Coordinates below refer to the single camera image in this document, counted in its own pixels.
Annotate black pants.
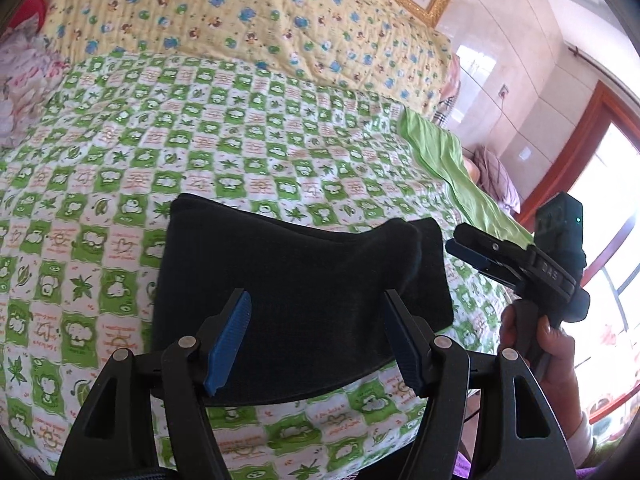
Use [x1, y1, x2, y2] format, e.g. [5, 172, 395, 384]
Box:
[151, 194, 454, 405]

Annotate person's right hand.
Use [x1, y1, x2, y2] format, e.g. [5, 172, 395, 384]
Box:
[496, 301, 586, 428]

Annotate light green blanket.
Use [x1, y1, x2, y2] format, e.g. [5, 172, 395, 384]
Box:
[397, 108, 533, 248]

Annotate green checkered bed sheet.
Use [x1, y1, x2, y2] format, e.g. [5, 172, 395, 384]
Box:
[0, 52, 507, 480]

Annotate yellow cartoon print quilt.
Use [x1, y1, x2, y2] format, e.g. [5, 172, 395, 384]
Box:
[43, 0, 452, 115]

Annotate floral pink cloth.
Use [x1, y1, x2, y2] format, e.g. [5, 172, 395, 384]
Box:
[1, 21, 68, 148]

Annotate red blanket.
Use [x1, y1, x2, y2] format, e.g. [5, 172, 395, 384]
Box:
[8, 0, 47, 32]

